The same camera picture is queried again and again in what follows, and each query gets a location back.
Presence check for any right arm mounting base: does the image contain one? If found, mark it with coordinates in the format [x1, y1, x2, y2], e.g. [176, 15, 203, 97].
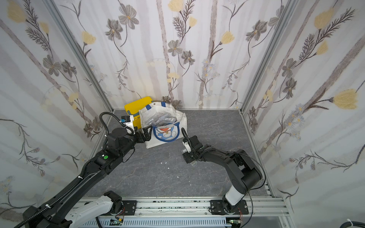
[208, 199, 249, 215]

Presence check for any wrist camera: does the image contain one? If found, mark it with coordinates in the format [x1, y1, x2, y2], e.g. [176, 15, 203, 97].
[119, 115, 135, 135]
[183, 138, 192, 153]

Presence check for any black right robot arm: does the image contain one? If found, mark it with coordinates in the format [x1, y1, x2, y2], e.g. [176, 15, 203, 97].
[182, 128, 266, 215]

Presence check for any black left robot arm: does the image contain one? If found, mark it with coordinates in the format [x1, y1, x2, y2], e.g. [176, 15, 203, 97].
[17, 112, 153, 228]

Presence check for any yellow plastic lidded box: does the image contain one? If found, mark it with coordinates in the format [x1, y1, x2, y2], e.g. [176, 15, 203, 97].
[125, 97, 152, 129]

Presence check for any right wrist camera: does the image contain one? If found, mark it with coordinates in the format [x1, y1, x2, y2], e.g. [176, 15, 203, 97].
[183, 138, 192, 153]

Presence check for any aluminium front rail frame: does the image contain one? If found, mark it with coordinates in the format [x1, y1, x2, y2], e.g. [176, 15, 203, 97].
[73, 196, 295, 228]

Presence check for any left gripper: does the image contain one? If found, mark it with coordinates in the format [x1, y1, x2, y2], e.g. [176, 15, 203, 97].
[117, 124, 153, 159]

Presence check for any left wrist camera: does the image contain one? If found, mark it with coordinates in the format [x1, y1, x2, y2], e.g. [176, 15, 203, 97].
[119, 115, 135, 135]

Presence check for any clear long compass case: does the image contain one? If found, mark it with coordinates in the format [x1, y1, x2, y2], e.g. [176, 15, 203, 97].
[144, 112, 177, 127]

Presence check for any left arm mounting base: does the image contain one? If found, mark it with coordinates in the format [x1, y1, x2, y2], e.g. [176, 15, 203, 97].
[103, 191, 137, 216]

